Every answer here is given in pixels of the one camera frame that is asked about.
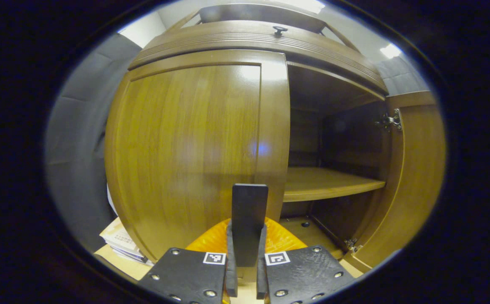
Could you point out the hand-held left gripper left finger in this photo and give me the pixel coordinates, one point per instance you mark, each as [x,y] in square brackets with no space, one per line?
[231,283]

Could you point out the thin white book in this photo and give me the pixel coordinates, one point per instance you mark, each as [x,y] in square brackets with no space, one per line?
[137,258]

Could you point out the wooden drawer with dark knob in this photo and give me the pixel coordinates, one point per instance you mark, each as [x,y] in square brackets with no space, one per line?
[228,42]

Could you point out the wooden cabinet door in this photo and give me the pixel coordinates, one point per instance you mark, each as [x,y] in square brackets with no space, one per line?
[418,177]
[185,147]

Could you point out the thin grey book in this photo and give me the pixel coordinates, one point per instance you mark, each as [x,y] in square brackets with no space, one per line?
[128,251]

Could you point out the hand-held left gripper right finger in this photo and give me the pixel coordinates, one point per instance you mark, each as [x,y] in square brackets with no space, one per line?
[261,283]

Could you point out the small ceiling light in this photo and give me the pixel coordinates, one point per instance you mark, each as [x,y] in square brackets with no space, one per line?
[390,50]

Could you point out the wooden inner shelf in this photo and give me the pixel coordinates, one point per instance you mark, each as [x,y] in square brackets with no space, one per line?
[320,183]

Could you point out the wooden double-door shoe cabinet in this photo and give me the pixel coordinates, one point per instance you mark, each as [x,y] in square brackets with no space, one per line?
[346,139]

